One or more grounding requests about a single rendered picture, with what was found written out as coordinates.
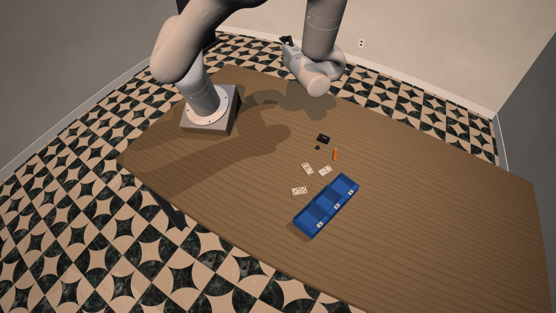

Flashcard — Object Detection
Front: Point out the white domino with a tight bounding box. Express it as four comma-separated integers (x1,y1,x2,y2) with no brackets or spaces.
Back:
318,165,333,177

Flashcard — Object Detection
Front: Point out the blue three-compartment bin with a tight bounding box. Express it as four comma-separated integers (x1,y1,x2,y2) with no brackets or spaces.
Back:
292,172,359,239

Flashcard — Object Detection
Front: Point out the beige domino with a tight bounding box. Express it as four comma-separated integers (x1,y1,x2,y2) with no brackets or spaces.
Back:
301,162,314,176
291,186,307,196

